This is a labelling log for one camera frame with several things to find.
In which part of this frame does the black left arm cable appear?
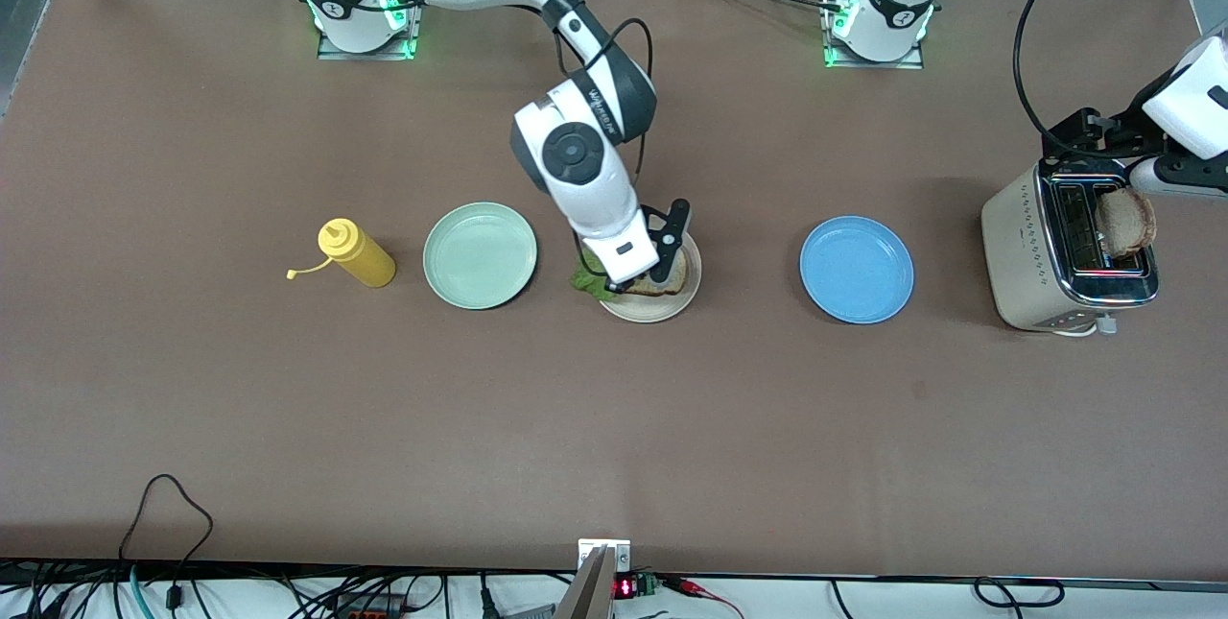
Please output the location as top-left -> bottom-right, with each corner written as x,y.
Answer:
1013,0 -> 1100,137

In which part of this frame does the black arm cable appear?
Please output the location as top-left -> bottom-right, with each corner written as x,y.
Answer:
1013,0 -> 1100,137
552,17 -> 656,217

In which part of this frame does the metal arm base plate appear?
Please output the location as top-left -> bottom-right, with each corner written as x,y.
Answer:
317,0 -> 425,61
821,0 -> 928,71

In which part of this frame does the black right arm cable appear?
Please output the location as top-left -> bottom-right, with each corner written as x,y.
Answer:
552,17 -> 656,217

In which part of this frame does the red clip lead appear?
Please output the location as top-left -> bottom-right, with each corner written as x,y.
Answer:
662,576 -> 745,619

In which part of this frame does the beige plate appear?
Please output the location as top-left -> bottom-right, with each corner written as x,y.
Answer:
597,226 -> 703,324

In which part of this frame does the yellow squeeze bottle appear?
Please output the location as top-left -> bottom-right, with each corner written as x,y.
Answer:
286,219 -> 397,289

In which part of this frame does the green lettuce leaf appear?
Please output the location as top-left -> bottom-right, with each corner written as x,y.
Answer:
571,259 -> 621,303

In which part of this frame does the pale green plate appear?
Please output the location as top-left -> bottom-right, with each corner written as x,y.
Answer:
423,202 -> 538,311

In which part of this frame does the blue plate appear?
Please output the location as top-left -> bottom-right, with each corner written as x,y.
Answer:
799,216 -> 915,325

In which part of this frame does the beige chrome toaster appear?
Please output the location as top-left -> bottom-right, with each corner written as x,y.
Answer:
980,156 -> 1162,339

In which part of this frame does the thin black looped cable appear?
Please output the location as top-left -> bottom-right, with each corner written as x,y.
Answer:
117,474 -> 215,591

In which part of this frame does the black coiled cable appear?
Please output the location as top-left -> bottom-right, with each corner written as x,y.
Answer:
974,578 -> 1066,608

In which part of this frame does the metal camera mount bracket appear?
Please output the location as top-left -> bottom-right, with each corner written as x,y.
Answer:
556,538 -> 632,619

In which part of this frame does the brown bread slice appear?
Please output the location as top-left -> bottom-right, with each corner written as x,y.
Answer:
628,250 -> 690,298
1094,187 -> 1158,256

